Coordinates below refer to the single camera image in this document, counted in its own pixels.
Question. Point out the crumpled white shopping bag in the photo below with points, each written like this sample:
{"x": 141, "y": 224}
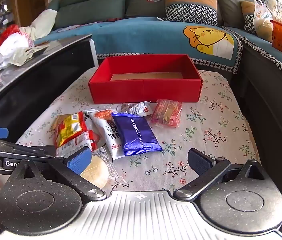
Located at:
{"x": 12, "y": 51}

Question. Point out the white noodle snack packet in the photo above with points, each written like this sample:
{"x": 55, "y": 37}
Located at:
{"x": 107, "y": 132}

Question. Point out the grey green sofa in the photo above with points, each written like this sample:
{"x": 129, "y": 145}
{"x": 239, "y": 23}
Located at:
{"x": 93, "y": 7}

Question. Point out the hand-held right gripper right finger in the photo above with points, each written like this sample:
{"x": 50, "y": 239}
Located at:
{"x": 198, "y": 160}

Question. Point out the white packet with red logo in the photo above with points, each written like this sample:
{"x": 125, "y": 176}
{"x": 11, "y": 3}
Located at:
{"x": 137, "y": 108}

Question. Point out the large orange houndstooth pillow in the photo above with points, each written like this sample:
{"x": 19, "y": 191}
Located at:
{"x": 190, "y": 5}

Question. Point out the red plastic bag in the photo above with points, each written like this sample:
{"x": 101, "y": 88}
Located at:
{"x": 6, "y": 33}

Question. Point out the blue houndstooth trim sofa cover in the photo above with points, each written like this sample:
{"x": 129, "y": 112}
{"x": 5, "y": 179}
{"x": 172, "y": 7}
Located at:
{"x": 275, "y": 62}

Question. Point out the red cardboard box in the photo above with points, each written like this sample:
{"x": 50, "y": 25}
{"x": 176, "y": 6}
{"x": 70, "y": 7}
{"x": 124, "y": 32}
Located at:
{"x": 146, "y": 90}

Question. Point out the cream white cloth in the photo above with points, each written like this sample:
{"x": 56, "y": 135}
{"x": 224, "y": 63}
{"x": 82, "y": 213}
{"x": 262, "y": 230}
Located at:
{"x": 42, "y": 23}

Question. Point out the blue wafer biscuit packet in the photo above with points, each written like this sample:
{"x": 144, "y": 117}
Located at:
{"x": 137, "y": 132}

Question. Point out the yellow red snack packet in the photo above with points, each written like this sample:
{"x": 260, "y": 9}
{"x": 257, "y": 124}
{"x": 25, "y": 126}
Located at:
{"x": 68, "y": 127}

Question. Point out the pink clear candy packet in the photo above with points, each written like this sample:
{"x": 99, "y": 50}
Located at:
{"x": 167, "y": 113}

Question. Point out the small orange houndstooth pillow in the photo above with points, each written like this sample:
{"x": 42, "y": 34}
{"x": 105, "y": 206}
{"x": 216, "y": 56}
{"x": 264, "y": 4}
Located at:
{"x": 248, "y": 15}

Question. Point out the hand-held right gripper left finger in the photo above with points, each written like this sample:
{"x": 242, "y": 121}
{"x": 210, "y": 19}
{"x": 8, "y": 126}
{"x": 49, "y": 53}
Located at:
{"x": 79, "y": 158}

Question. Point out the round pastry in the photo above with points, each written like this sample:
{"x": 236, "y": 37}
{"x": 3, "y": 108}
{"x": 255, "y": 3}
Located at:
{"x": 94, "y": 171}

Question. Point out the black glass coffee table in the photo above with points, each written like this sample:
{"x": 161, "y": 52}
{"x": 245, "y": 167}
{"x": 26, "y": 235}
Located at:
{"x": 31, "y": 90}

